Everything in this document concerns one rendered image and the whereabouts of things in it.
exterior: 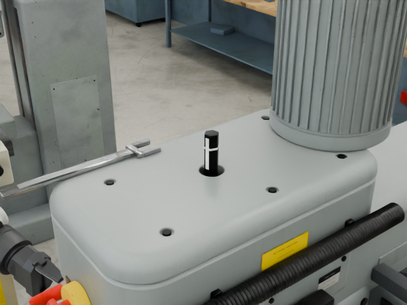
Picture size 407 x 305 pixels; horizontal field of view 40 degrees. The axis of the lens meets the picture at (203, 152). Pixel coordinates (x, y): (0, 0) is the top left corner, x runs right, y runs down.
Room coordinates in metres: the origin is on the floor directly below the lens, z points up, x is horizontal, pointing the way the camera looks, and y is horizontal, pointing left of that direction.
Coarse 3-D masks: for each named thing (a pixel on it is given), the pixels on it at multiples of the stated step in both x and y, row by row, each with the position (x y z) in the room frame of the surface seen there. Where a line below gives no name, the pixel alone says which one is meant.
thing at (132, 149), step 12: (132, 144) 0.77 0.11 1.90; (144, 144) 0.78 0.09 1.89; (108, 156) 0.73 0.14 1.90; (120, 156) 0.73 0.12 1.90; (132, 156) 0.74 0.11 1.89; (144, 156) 0.74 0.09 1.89; (72, 168) 0.69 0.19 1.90; (84, 168) 0.70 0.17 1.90; (96, 168) 0.70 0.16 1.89; (36, 180) 0.66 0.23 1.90; (48, 180) 0.66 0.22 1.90; (60, 180) 0.67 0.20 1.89; (0, 192) 0.63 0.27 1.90; (12, 192) 0.63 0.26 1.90; (24, 192) 0.64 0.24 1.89
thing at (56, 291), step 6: (54, 288) 0.65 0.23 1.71; (60, 288) 0.65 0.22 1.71; (42, 294) 0.64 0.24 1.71; (48, 294) 0.64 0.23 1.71; (54, 294) 0.64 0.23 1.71; (60, 294) 0.64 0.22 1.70; (30, 300) 0.63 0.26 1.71; (36, 300) 0.63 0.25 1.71; (42, 300) 0.63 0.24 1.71; (48, 300) 0.63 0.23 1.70
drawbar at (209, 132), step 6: (210, 132) 0.71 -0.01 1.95; (216, 132) 0.71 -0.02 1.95; (204, 138) 0.70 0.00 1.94; (210, 138) 0.69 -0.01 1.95; (216, 138) 0.70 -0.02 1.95; (204, 144) 0.70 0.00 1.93; (210, 144) 0.69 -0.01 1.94; (216, 144) 0.70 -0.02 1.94; (204, 150) 0.70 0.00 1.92; (216, 150) 0.70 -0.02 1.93; (204, 156) 0.70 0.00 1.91; (210, 156) 0.69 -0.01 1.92; (216, 156) 0.70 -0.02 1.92; (204, 162) 0.70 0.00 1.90; (210, 162) 0.69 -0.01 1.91; (216, 162) 0.70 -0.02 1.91; (204, 168) 0.70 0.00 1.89; (210, 168) 0.69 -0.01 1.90; (216, 168) 0.70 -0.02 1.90; (204, 174) 0.70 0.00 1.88; (210, 174) 0.69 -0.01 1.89; (216, 174) 0.70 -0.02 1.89
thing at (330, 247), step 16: (384, 208) 0.73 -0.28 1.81; (400, 208) 0.73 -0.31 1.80; (352, 224) 0.69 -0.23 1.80; (368, 224) 0.69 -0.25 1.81; (384, 224) 0.70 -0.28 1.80; (320, 240) 0.65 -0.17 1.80; (336, 240) 0.65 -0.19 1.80; (352, 240) 0.65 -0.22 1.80; (368, 240) 0.67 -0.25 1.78; (304, 256) 0.61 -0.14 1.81; (320, 256) 0.62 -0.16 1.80; (336, 256) 0.63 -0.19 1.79; (272, 272) 0.57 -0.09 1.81; (288, 272) 0.58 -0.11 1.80; (304, 272) 0.59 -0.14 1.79; (240, 288) 0.55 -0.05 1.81; (256, 288) 0.55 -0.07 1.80; (272, 288) 0.56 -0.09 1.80; (208, 304) 0.52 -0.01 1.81; (224, 304) 0.52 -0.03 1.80; (240, 304) 0.52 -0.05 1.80; (256, 304) 0.54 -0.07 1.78
